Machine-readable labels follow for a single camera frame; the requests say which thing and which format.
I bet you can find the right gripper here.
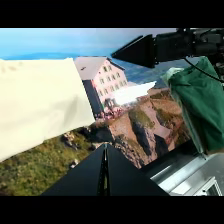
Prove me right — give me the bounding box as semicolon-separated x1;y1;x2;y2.
111;28;198;69

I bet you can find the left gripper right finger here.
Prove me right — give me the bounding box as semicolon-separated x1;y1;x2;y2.
105;143;170;197

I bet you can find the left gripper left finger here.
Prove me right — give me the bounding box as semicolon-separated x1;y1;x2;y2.
41;143;107;197

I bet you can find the cream shirt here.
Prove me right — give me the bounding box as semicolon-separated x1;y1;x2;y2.
0;57;96;163

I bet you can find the dark green garment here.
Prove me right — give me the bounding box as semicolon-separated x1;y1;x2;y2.
161;56;224;155

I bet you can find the silver frame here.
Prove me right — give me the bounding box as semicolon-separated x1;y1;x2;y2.
139;143;224;197

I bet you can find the black cable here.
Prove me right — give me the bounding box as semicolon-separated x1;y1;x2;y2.
184;57;224;84

